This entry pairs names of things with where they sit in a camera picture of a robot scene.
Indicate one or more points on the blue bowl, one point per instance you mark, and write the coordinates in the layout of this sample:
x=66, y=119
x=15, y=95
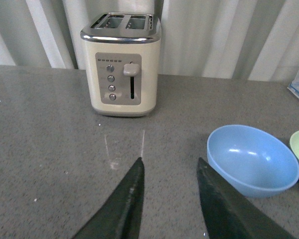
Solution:
x=254, y=162

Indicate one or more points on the cream two-slot toaster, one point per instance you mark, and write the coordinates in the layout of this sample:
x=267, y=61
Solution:
x=121, y=53

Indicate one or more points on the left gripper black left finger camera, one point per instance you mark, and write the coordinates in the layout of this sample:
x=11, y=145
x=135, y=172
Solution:
x=121, y=215

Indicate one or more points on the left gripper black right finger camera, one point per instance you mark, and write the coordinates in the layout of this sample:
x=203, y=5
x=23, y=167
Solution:
x=228, y=214

